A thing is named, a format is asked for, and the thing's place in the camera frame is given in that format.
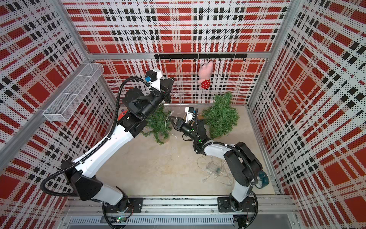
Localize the white wire mesh basket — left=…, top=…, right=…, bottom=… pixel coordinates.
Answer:
left=43, top=63, right=104, bottom=122

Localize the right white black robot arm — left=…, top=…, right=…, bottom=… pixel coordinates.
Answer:
left=168, top=107, right=269, bottom=212

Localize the right clear string light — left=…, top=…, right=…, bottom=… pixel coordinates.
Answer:
left=196, top=156, right=234, bottom=187

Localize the pink pig plush toy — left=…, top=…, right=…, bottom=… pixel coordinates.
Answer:
left=197, top=61, right=214, bottom=89

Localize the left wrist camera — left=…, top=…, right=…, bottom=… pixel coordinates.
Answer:
left=145, top=69, right=163, bottom=92

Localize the small green christmas tree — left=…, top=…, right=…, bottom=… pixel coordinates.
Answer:
left=142, top=104, right=172, bottom=145
left=203, top=92, right=239, bottom=139

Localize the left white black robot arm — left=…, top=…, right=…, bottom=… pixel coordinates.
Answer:
left=41, top=77, right=174, bottom=212

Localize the black wall hook rail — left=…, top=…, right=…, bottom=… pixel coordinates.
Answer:
left=154, top=53, right=248, bottom=61

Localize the teal alarm clock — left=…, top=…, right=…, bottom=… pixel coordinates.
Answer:
left=255, top=171, right=269, bottom=189

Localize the red shark plush toy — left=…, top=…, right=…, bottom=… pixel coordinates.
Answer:
left=117, top=110, right=128, bottom=121

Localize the right small green christmas tree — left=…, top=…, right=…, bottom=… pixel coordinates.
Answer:
left=203, top=92, right=239, bottom=139

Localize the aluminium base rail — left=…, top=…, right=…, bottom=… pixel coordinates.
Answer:
left=59, top=195, right=301, bottom=229

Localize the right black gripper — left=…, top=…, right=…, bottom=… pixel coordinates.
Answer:
left=169, top=115, right=199, bottom=143

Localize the left small green christmas tree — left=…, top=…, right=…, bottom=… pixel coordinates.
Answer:
left=142, top=104, right=172, bottom=145

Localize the clear star string light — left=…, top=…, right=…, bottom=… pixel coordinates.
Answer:
left=163, top=87, right=183, bottom=116

